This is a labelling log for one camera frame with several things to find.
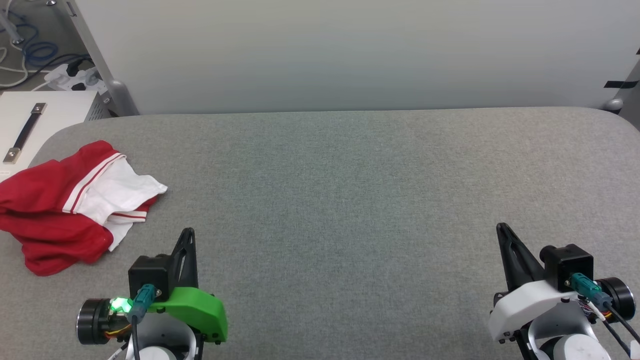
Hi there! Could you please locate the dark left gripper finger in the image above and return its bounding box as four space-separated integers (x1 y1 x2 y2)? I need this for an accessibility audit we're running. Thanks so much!
169 227 199 291

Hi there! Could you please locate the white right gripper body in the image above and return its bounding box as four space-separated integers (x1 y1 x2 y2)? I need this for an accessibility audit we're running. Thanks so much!
487 278 584 344

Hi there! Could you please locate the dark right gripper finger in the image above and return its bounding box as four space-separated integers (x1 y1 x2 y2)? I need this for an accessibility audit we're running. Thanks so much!
495 222 547 292

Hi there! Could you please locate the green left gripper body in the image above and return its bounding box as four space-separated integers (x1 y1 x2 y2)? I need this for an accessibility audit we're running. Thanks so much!
145 286 229 346

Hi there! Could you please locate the red and white shirt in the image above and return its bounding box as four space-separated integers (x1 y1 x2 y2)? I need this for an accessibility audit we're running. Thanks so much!
0 140 168 277

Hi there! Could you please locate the white cabinet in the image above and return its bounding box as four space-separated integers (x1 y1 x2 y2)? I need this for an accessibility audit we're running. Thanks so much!
0 90 110 184

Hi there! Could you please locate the white power strip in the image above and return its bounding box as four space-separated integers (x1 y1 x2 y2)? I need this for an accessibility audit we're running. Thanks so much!
43 62 109 96

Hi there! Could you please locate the white partition panel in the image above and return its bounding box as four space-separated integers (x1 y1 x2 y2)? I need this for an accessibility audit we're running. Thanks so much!
74 0 640 115

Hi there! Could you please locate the chrome metal leg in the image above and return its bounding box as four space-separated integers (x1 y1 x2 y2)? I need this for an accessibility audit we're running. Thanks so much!
0 0 27 47

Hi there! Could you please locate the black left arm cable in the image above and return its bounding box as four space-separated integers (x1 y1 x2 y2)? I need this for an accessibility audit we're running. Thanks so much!
129 284 158 360

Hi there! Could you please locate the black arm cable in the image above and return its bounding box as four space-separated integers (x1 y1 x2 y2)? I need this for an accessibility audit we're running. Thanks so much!
129 284 158 360
570 272 640 356

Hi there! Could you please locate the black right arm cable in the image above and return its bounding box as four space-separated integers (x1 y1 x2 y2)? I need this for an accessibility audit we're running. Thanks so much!
570 272 640 356

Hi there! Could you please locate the black cabinet handle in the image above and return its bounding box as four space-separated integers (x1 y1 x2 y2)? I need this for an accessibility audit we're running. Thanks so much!
2 102 48 165

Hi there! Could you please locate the grey partition post with foot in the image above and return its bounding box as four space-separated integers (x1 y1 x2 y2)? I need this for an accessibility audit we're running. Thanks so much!
64 0 140 117

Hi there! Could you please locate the white cable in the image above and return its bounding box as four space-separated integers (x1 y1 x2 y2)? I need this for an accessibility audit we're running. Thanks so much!
0 44 32 89

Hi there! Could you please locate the blue cable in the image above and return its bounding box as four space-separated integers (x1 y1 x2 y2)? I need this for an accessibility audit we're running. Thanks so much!
0 9 61 69

